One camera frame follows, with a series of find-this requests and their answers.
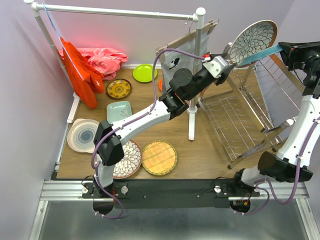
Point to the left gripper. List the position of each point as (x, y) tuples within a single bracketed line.
[(221, 79)]

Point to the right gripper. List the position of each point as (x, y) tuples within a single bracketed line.
[(292, 51)]

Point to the teal scalloped plate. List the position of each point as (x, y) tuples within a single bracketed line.
[(259, 55)]

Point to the large floral ceramic plate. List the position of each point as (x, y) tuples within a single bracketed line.
[(252, 40)]

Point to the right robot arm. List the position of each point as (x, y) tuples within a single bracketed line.
[(292, 160)]

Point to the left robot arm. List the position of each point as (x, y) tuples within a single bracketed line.
[(184, 86)]

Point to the metal dish rack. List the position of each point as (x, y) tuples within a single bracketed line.
[(253, 111)]

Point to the grey panda towel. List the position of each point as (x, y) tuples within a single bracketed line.
[(173, 61)]

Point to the beige clip hanger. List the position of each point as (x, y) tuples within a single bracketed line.
[(187, 37)]

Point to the orange plastic plate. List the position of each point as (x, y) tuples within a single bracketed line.
[(160, 85)]

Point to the lime green plate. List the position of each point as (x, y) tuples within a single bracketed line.
[(143, 73)]

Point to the dark yellow patterned plate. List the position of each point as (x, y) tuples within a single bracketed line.
[(119, 89)]

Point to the woven bamboo plate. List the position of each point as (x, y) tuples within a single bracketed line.
[(159, 158)]

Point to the pink plastic bag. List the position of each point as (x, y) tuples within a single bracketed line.
[(107, 61)]

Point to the light blue divided tray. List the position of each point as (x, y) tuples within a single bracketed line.
[(117, 111)]

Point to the brown rim floral plate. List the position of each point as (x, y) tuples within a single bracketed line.
[(131, 161)]

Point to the orange garment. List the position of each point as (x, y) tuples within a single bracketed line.
[(93, 80)]

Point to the white striped plate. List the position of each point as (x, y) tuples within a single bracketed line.
[(80, 137)]

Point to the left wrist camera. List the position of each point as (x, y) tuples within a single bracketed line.
[(215, 65)]

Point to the white clothes rack frame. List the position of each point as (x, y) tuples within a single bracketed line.
[(120, 12)]

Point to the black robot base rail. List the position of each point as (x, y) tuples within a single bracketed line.
[(178, 193)]

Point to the blue wire hanger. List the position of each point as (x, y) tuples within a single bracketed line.
[(66, 55)]

